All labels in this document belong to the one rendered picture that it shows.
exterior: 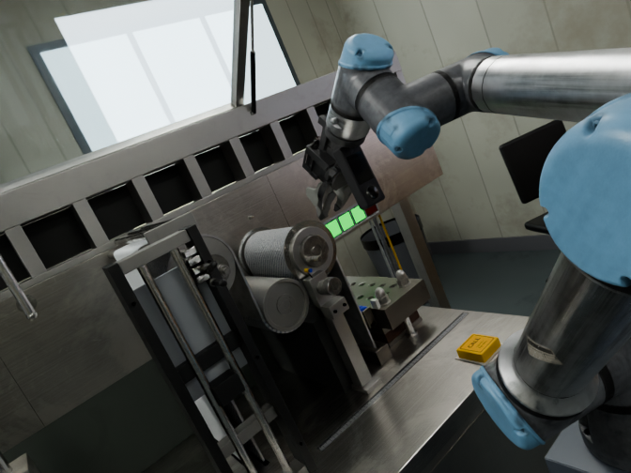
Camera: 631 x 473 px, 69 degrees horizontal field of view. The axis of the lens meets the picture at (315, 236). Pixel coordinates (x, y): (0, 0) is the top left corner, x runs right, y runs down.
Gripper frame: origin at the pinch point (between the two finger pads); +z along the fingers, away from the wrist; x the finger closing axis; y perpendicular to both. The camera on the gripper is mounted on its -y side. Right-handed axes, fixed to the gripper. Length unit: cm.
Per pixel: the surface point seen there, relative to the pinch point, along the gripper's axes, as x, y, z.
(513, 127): -252, 44, 111
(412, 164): -77, 24, 44
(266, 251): 3.6, 13.2, 25.0
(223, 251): 17.7, 11.8, 12.4
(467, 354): -14.3, -36.6, 22.3
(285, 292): 8.7, -0.2, 21.9
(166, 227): 27.0, 17.0, 3.5
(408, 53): -250, 144, 109
